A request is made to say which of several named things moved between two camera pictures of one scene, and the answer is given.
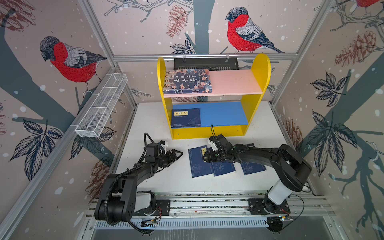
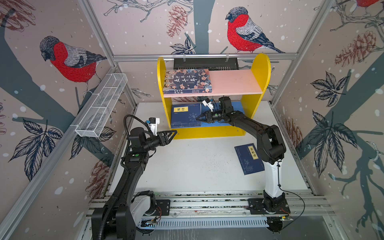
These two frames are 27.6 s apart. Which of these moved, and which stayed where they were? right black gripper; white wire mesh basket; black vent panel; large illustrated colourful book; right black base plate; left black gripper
Moved: left black gripper; right black gripper
Stayed: black vent panel; right black base plate; large illustrated colourful book; white wire mesh basket
